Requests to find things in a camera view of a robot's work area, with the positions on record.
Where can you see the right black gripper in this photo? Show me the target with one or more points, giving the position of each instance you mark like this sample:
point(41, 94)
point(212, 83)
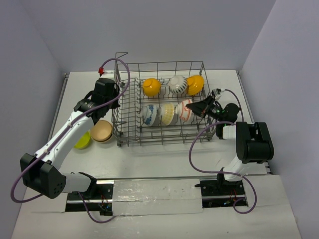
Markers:
point(200, 107)

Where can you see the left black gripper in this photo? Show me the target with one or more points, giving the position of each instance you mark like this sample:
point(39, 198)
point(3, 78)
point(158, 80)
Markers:
point(113, 100)

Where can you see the red patterned white bowl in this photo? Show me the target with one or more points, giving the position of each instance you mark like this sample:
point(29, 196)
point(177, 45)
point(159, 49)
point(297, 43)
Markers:
point(183, 112)

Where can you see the large orange plastic bowl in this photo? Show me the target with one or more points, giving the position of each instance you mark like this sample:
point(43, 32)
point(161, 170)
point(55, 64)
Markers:
point(195, 84)

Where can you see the white striped ceramic bowl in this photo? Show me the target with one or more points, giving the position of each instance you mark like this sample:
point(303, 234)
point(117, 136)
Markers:
point(177, 84)

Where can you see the pale yellow flower bowl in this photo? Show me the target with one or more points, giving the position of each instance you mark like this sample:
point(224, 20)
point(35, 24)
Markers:
point(165, 113)

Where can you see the tan ceramic bowl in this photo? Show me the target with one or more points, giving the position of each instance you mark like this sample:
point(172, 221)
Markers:
point(102, 131)

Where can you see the small orange plastic bowl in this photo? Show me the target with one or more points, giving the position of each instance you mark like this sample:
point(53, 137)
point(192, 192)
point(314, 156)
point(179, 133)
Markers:
point(151, 87)

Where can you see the blue floral ceramic bowl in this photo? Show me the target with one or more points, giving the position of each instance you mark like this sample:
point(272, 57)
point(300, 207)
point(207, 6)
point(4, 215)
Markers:
point(148, 114)

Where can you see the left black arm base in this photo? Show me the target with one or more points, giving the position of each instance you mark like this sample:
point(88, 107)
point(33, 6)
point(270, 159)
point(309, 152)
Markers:
point(100, 201)

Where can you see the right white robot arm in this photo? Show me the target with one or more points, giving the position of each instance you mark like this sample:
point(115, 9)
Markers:
point(253, 141)

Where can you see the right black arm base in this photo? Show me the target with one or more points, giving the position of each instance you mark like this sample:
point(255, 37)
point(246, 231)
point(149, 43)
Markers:
point(221, 193)

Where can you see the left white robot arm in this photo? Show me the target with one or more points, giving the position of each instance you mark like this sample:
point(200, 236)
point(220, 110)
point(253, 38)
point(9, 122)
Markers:
point(41, 170)

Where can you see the lime green plastic bowl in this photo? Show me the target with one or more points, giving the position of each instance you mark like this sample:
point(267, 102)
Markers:
point(83, 141)

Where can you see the clear plastic tape sheet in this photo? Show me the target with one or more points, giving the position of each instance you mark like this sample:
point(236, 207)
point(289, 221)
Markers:
point(156, 197)

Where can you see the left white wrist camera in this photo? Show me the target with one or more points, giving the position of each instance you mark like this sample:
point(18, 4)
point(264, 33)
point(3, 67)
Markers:
point(108, 74)

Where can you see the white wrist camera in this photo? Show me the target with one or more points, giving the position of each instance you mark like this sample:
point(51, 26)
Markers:
point(108, 74)
point(216, 93)

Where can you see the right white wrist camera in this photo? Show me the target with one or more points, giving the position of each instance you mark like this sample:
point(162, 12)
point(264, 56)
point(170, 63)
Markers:
point(216, 93)

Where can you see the grey wire dish rack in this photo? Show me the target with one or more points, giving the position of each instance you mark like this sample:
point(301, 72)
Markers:
point(129, 128)

